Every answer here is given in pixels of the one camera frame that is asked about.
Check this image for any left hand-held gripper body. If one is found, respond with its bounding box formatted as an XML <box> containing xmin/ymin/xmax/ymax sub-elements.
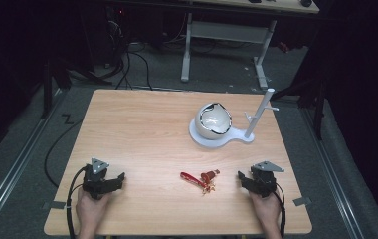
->
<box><xmin>82</xmin><ymin>157</ymin><xmax>111</xmax><ymax>201</ymax></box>

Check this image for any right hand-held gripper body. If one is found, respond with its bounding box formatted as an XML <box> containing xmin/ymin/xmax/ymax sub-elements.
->
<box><xmin>249</xmin><ymin>160</ymin><xmax>285</xmax><ymax>199</ymax></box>

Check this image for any white stand with pegs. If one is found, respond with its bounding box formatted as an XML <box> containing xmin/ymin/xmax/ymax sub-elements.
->
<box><xmin>188</xmin><ymin>88</ymin><xmax>281</xmax><ymax>149</ymax></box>

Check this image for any red keychain with strap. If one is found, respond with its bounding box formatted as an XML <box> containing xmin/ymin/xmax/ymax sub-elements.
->
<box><xmin>179</xmin><ymin>168</ymin><xmax>221</xmax><ymax>196</ymax></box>

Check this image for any person's right hand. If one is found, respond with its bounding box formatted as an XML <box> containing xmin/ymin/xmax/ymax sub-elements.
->
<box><xmin>249</xmin><ymin>189</ymin><xmax>283</xmax><ymax>239</ymax></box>

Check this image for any person's left hand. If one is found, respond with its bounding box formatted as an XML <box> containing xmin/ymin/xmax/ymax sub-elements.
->
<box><xmin>75</xmin><ymin>188</ymin><xmax>112</xmax><ymax>239</ymax></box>

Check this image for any grey tape piece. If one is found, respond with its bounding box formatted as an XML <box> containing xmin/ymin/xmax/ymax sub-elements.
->
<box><xmin>42</xmin><ymin>200</ymin><xmax>68</xmax><ymax>211</ymax></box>
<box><xmin>292</xmin><ymin>196</ymin><xmax>312</xmax><ymax>207</ymax></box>

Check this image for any white round bowl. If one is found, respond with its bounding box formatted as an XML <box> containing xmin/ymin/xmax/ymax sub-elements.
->
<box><xmin>194</xmin><ymin>102</ymin><xmax>233</xmax><ymax>140</ymax></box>

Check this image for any black metal stand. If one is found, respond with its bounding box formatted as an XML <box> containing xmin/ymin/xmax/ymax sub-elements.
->
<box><xmin>271</xmin><ymin>78</ymin><xmax>328</xmax><ymax>141</ymax></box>
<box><xmin>40</xmin><ymin>58</ymin><xmax>113</xmax><ymax>120</ymax></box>

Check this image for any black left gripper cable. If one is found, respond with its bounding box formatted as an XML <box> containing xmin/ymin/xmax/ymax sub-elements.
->
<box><xmin>65</xmin><ymin>165</ymin><xmax>90</xmax><ymax>239</ymax></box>

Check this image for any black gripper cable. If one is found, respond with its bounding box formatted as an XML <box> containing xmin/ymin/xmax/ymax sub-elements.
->
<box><xmin>65</xmin><ymin>165</ymin><xmax>90</xmax><ymax>239</ymax></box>
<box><xmin>272</xmin><ymin>190</ymin><xmax>287</xmax><ymax>239</ymax></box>

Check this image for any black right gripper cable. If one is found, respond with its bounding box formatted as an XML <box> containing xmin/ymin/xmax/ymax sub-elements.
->
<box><xmin>272</xmin><ymin>190</ymin><xmax>287</xmax><ymax>239</ymax></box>

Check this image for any black floor cable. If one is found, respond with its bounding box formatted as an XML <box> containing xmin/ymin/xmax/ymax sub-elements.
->
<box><xmin>44</xmin><ymin>113</ymin><xmax>84</xmax><ymax>189</ymax></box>

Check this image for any metal floor rail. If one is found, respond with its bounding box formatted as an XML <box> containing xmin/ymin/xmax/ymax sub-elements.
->
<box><xmin>299</xmin><ymin>107</ymin><xmax>366</xmax><ymax>239</ymax></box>
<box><xmin>0</xmin><ymin>89</ymin><xmax>68</xmax><ymax>233</ymax></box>

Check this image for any bundle of black floor cables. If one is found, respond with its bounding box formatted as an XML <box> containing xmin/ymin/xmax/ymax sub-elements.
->
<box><xmin>105</xmin><ymin>9</ymin><xmax>154</xmax><ymax>92</ymax></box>

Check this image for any desk with white frame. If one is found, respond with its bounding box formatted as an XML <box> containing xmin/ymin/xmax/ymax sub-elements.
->
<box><xmin>110</xmin><ymin>0</ymin><xmax>320</xmax><ymax>92</ymax></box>

